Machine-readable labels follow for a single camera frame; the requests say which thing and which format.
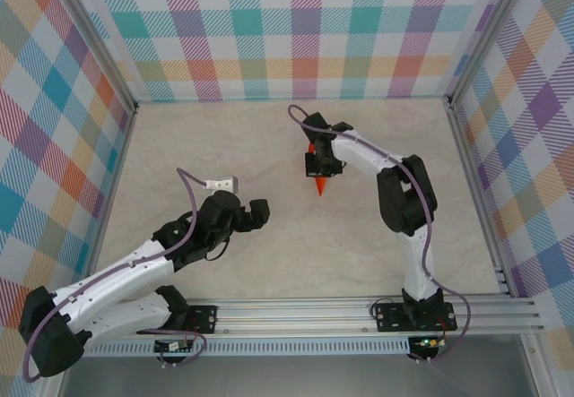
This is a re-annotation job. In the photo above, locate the left aluminium frame post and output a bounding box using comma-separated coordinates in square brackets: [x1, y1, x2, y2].
[47, 0, 138, 114]

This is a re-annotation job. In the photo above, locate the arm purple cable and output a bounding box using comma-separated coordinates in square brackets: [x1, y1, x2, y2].
[286, 104, 471, 365]
[22, 168, 210, 384]

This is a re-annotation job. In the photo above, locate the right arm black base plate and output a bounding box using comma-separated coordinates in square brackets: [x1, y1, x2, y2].
[374, 302, 459, 333]

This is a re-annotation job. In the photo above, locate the small circuit board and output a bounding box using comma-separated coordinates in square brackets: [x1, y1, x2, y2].
[153, 339, 195, 354]
[413, 336, 446, 350]

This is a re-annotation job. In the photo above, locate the left aluminium table side rail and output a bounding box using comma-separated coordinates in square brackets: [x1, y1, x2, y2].
[78, 100, 140, 304]

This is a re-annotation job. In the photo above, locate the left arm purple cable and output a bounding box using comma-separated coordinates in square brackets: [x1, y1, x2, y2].
[22, 168, 210, 384]

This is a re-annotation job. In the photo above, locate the left gripper thin black wire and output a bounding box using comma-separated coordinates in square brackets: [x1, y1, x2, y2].
[204, 235, 232, 263]

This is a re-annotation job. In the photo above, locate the right aluminium frame post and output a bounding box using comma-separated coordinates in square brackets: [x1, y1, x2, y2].
[448, 0, 537, 107]

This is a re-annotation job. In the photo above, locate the orange paper sheet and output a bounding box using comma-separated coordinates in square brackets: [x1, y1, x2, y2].
[307, 143, 331, 198]

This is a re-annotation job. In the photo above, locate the right aluminium table side rail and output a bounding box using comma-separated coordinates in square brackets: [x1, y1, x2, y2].
[446, 96, 515, 298]

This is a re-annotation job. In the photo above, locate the right small circuit board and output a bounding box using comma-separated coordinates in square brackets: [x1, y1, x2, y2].
[413, 336, 446, 350]

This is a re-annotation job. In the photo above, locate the aluminium mounting rail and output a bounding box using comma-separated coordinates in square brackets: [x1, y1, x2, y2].
[83, 297, 546, 338]

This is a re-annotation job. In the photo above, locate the slotted grey cable duct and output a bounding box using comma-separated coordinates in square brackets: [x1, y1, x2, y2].
[83, 336, 412, 357]

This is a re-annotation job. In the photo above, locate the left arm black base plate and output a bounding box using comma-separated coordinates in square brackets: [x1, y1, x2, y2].
[135, 305, 219, 336]

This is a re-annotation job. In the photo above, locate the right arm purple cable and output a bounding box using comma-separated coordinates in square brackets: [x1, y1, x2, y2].
[286, 104, 471, 365]

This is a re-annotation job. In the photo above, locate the aluminium frame post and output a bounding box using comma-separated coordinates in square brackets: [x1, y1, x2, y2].
[448, 0, 537, 107]
[47, 0, 138, 114]

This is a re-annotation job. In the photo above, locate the left small circuit board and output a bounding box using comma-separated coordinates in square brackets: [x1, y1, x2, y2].
[153, 339, 195, 354]

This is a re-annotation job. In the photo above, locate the aluminium table side rail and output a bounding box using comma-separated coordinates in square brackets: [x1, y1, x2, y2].
[78, 100, 140, 304]
[446, 96, 515, 298]

